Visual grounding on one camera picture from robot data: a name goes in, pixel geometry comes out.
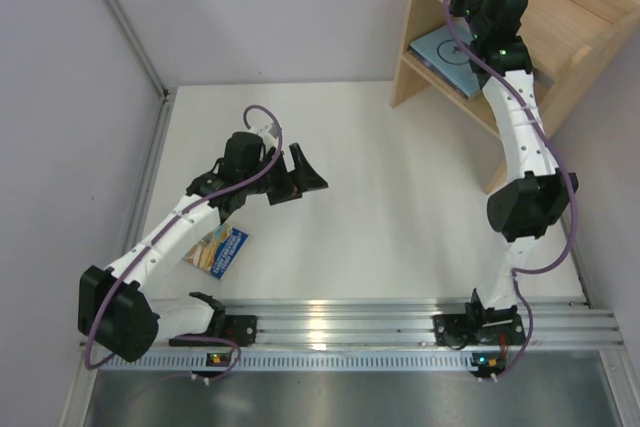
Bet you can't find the light blue swan book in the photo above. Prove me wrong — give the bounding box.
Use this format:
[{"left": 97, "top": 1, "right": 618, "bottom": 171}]
[{"left": 408, "top": 25, "right": 481, "bottom": 99}]

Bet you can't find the blue colourful picture book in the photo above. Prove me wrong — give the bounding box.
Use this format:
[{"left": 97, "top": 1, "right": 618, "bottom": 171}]
[{"left": 183, "top": 223, "right": 249, "bottom": 280}]

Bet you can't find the dark purple galaxy book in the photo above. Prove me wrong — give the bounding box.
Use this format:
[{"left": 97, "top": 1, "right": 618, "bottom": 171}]
[{"left": 407, "top": 47, "right": 471, "bottom": 100}]

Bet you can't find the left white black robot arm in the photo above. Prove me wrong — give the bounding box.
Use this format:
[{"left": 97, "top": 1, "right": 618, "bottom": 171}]
[{"left": 78, "top": 132, "right": 328, "bottom": 362}]

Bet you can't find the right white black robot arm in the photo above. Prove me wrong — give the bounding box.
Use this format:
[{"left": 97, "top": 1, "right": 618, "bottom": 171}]
[{"left": 434, "top": 0, "right": 578, "bottom": 350}]

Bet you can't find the wooden two-tier shelf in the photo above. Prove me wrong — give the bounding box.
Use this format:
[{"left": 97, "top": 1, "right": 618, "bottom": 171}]
[{"left": 391, "top": 0, "right": 640, "bottom": 196}]

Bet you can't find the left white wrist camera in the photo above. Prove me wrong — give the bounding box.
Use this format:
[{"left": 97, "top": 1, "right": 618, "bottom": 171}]
[{"left": 250, "top": 123, "right": 280, "bottom": 146}]

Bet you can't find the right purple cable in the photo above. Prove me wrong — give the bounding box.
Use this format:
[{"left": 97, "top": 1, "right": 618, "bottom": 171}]
[{"left": 443, "top": 0, "right": 581, "bottom": 382}]

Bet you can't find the purple cable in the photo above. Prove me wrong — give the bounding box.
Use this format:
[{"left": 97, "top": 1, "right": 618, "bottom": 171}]
[
  {"left": 84, "top": 105, "right": 284, "bottom": 381},
  {"left": 443, "top": 0, "right": 581, "bottom": 382}
]

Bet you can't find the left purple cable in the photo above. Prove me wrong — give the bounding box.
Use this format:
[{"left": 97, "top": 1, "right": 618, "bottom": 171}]
[{"left": 84, "top": 105, "right": 284, "bottom": 381}]

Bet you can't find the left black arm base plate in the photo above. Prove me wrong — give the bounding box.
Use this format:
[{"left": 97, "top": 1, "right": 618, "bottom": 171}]
[{"left": 169, "top": 313, "right": 257, "bottom": 347}]

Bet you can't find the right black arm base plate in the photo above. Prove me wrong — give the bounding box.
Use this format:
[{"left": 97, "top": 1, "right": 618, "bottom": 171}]
[{"left": 433, "top": 314, "right": 525, "bottom": 350}]

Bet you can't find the perforated cable duct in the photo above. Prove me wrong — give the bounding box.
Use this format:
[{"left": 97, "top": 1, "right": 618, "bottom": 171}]
[{"left": 103, "top": 349, "right": 505, "bottom": 373}]

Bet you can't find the aluminium mounting rail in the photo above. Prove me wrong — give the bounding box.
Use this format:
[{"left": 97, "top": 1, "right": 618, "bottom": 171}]
[{"left": 218, "top": 299, "right": 623, "bottom": 350}]

